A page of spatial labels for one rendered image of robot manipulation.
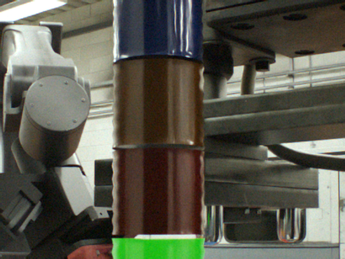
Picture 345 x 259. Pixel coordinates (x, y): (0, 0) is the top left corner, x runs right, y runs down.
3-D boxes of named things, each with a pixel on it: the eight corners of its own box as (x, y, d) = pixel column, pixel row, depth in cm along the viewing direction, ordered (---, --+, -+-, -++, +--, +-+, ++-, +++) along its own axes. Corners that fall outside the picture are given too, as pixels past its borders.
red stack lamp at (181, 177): (151, 234, 33) (151, 158, 34) (223, 234, 31) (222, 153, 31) (92, 234, 30) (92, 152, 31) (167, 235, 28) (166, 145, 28)
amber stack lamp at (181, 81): (151, 155, 34) (151, 81, 34) (222, 149, 31) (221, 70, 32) (92, 148, 31) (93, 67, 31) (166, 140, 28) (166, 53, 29)
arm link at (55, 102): (113, 133, 64) (104, 21, 70) (12, 129, 62) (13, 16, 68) (90, 192, 74) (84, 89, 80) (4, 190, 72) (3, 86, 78)
